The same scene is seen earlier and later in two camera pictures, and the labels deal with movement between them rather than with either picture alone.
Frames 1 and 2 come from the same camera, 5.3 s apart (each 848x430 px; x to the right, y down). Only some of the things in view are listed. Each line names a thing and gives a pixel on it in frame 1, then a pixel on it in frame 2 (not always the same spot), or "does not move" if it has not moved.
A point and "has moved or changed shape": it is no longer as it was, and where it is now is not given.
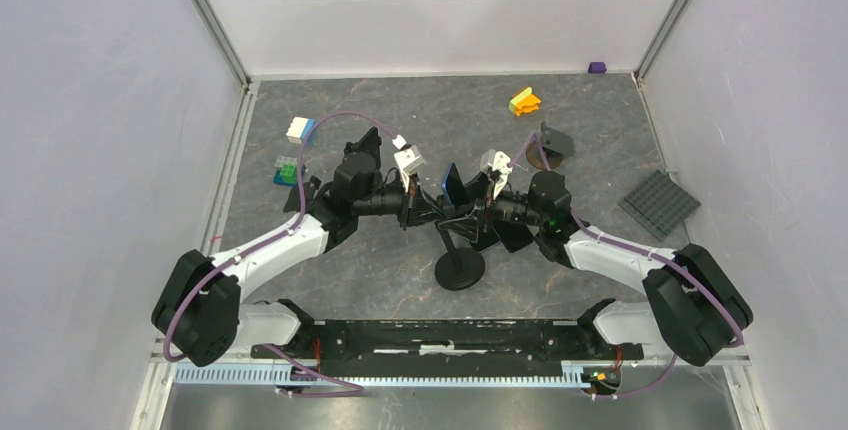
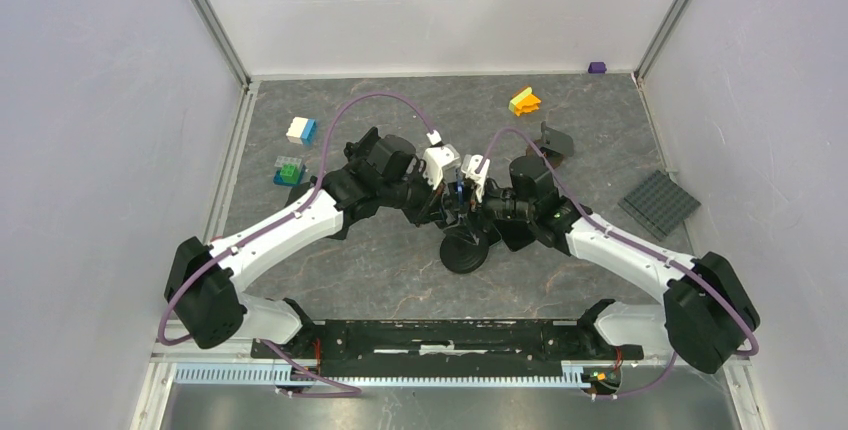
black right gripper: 494,202 does not move
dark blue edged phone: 454,186 has moved or changed shape
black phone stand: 458,269 has moved or changed shape
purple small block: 597,67 does not move
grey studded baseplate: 659,205 does not move
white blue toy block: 299,129 does not move
